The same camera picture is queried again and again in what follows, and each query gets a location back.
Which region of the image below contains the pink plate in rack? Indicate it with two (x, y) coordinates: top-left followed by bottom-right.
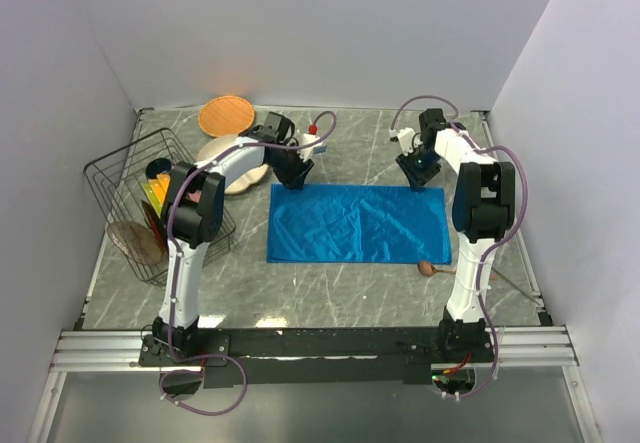
(181, 190), (201, 206)

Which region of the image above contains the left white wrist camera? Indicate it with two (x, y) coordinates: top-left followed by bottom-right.
(298, 124), (327, 161)

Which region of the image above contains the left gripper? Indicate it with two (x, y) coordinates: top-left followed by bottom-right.
(268, 143), (315, 192)

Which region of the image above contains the cream divided plate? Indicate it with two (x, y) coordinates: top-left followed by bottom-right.
(196, 135), (268, 195)

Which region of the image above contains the black wire dish rack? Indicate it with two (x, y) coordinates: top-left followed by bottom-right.
(83, 127), (237, 288)

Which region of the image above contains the green plate in rack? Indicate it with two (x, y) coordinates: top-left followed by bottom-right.
(141, 183), (162, 216)

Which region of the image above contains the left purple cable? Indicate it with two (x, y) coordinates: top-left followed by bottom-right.
(158, 110), (338, 418)

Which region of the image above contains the purple cable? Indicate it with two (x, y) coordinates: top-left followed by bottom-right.
(158, 110), (338, 418)
(388, 94), (530, 402)

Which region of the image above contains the orange woven round mat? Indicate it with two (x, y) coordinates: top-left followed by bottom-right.
(198, 95), (255, 137)

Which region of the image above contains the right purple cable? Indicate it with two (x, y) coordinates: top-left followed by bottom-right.
(388, 94), (530, 402)

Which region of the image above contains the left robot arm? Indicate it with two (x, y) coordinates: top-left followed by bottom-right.
(152, 112), (323, 365)

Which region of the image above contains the yellow plate in rack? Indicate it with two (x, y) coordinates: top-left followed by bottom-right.
(148, 173), (170, 204)

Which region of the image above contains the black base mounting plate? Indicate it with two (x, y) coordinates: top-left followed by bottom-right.
(139, 327), (494, 388)

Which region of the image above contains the aluminium rail frame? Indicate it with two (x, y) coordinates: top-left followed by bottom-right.
(28, 326), (602, 442)

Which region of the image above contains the metal fork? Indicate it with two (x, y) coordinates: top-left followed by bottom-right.
(491, 269), (541, 307)

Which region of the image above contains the blue cloth napkin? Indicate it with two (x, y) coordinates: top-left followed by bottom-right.
(266, 184), (452, 265)

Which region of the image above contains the dark blue bowl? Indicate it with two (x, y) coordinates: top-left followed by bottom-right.
(145, 158), (173, 179)

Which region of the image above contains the wooden spoon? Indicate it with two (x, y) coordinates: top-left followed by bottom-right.
(417, 260), (456, 277)

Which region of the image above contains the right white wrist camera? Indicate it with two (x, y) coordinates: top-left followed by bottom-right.
(389, 127), (420, 156)

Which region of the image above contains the brown wooden plate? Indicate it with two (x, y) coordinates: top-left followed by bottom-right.
(106, 221), (164, 266)

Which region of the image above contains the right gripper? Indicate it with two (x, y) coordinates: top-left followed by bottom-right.
(396, 144), (441, 192)

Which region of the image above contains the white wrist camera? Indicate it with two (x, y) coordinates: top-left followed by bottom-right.
(298, 124), (327, 161)
(389, 127), (420, 156)

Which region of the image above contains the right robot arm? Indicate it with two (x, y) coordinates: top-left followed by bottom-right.
(389, 108), (516, 362)

